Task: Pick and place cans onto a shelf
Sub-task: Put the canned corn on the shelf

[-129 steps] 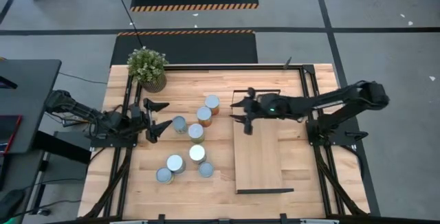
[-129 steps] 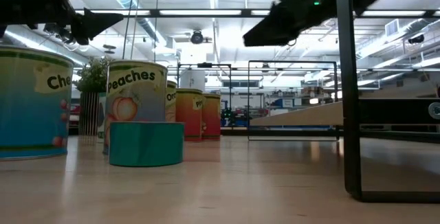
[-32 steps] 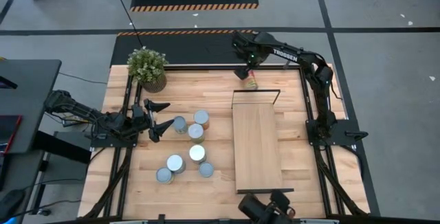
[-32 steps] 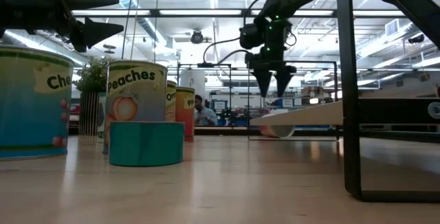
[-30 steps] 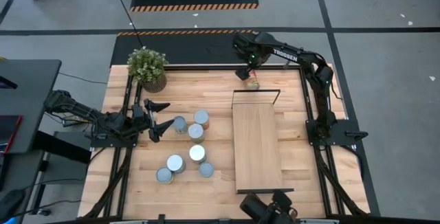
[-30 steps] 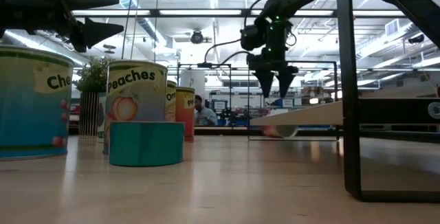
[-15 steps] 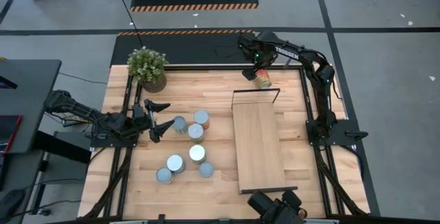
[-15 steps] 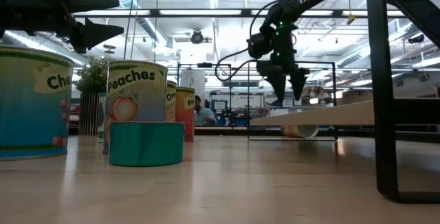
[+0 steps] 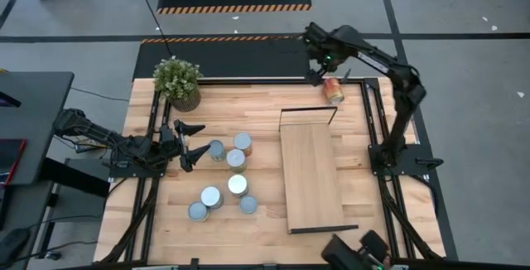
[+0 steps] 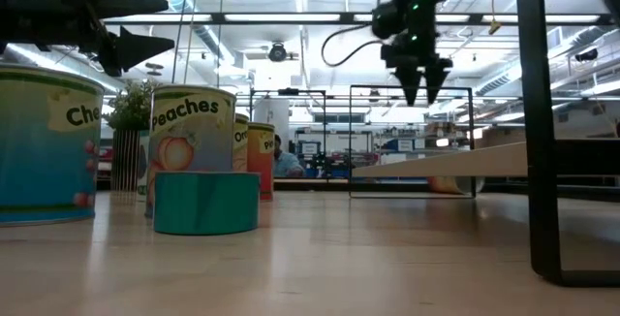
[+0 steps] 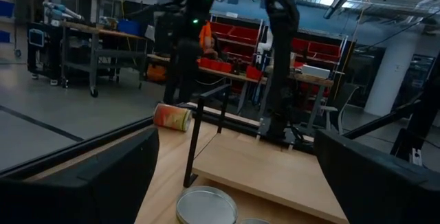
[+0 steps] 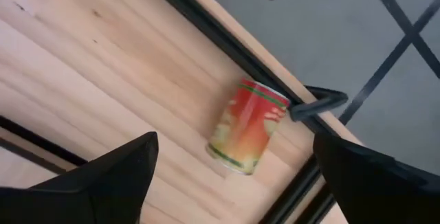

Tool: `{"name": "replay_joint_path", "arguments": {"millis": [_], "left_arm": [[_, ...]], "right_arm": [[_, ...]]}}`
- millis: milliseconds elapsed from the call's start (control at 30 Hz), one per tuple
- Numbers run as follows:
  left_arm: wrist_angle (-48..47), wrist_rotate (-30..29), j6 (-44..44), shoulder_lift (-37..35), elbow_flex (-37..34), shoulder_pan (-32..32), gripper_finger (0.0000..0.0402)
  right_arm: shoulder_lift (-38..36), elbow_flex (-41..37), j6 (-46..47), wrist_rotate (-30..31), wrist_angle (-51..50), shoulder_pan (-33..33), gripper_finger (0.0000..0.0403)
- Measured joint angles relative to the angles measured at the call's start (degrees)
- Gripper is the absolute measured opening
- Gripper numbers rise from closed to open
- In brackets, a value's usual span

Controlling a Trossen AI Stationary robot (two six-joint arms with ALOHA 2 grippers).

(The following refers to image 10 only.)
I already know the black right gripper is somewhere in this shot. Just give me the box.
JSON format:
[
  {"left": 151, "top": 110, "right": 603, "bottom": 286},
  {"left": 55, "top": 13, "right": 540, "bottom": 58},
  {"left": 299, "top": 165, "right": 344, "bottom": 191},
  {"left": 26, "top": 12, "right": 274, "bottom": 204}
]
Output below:
[{"left": 371, "top": 0, "right": 454, "bottom": 108}]

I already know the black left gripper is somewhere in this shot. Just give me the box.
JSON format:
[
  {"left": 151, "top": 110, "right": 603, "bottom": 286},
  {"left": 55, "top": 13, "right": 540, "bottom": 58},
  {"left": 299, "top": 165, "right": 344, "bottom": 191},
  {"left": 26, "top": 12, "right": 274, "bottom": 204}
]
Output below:
[{"left": 0, "top": 0, "right": 175, "bottom": 78}]

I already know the tin can tan label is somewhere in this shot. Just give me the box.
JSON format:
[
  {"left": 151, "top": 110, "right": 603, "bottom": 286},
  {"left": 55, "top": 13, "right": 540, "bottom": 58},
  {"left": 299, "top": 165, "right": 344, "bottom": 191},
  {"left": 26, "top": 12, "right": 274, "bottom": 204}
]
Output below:
[{"left": 426, "top": 175, "right": 485, "bottom": 196}]

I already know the peaches can lavender label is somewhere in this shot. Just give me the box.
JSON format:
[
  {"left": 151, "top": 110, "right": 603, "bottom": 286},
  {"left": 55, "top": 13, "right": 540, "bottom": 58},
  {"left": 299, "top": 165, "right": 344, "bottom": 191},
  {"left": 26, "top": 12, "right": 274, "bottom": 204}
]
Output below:
[{"left": 144, "top": 84, "right": 237, "bottom": 219}]

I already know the blue cherries can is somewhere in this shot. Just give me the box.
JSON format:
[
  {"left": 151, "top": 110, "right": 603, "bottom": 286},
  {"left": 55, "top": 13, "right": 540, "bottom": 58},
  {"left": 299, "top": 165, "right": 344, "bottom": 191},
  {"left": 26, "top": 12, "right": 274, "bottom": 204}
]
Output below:
[{"left": 0, "top": 63, "right": 106, "bottom": 228}]

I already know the oranges can yellow label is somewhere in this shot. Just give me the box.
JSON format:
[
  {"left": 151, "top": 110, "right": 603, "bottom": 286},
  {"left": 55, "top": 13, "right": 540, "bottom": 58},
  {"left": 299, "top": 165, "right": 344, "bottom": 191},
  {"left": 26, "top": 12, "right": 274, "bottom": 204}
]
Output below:
[{"left": 233, "top": 112, "right": 250, "bottom": 173}]

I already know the orange-red pineapple can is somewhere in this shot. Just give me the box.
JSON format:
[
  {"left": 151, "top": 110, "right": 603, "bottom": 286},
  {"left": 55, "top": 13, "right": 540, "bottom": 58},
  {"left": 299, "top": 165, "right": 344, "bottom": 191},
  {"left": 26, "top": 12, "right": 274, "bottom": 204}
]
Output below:
[{"left": 246, "top": 121, "right": 276, "bottom": 203}]

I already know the short teal can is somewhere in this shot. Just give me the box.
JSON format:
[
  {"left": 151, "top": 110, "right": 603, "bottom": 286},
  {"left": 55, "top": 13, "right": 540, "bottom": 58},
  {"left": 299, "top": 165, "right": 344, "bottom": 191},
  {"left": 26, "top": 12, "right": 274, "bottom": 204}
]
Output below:
[{"left": 153, "top": 170, "right": 262, "bottom": 237}]

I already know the green plant striped pot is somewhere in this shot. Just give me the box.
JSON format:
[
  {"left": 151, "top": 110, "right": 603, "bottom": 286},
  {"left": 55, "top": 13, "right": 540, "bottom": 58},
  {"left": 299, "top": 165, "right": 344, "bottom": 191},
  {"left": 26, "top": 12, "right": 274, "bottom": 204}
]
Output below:
[{"left": 102, "top": 77, "right": 161, "bottom": 194}]

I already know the white pillar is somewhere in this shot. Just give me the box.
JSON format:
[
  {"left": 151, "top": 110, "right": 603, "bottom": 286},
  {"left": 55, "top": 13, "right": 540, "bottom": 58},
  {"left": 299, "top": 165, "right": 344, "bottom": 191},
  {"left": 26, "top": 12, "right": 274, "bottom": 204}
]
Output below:
[{"left": 252, "top": 97, "right": 291, "bottom": 168}]

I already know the person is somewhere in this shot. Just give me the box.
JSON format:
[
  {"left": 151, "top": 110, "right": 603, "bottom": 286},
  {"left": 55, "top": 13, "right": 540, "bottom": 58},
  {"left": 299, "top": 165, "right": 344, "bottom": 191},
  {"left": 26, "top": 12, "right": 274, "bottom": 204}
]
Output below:
[{"left": 272, "top": 134, "right": 306, "bottom": 178}]

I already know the black ceiling spotlight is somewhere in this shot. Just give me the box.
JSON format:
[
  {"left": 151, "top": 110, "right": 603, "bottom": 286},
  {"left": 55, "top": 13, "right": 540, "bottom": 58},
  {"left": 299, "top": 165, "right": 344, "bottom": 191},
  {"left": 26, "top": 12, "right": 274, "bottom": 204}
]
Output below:
[{"left": 574, "top": 47, "right": 600, "bottom": 63}]

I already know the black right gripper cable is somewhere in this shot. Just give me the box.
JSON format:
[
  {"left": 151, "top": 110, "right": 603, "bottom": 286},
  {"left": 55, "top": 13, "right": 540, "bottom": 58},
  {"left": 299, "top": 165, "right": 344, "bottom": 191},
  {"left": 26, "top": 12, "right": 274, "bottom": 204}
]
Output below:
[{"left": 320, "top": 23, "right": 388, "bottom": 69}]

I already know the wooden shelf black metal frame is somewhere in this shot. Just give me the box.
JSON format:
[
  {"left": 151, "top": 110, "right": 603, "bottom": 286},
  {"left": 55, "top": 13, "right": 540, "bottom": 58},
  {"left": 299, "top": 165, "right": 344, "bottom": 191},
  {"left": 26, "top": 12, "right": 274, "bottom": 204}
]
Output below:
[{"left": 348, "top": 0, "right": 620, "bottom": 287}]

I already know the black overhead camera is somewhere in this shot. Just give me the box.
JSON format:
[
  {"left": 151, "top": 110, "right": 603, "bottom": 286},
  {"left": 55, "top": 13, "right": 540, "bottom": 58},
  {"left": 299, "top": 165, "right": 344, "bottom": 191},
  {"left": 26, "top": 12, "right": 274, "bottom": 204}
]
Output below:
[{"left": 267, "top": 41, "right": 289, "bottom": 64}]

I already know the black aluminium rig frame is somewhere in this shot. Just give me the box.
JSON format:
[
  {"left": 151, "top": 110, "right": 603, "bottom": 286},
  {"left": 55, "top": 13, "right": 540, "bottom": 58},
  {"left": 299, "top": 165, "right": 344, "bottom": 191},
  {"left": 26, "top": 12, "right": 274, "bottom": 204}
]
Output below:
[{"left": 96, "top": 12, "right": 620, "bottom": 205}]

